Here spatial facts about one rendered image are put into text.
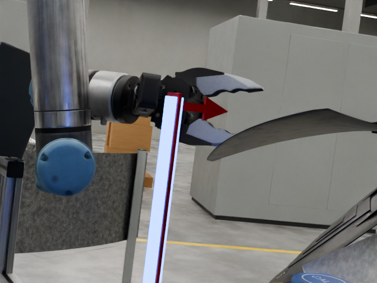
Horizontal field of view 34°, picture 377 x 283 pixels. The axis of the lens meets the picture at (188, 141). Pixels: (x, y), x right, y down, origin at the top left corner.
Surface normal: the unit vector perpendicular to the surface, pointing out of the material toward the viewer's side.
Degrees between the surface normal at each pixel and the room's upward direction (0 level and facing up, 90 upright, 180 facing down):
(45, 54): 94
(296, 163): 90
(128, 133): 90
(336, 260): 55
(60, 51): 89
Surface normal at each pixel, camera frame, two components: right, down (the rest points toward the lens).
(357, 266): -0.28, -0.57
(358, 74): 0.19, 0.07
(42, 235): 0.69, 0.12
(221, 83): -0.38, -0.13
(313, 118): -0.02, 0.98
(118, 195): 0.84, 0.13
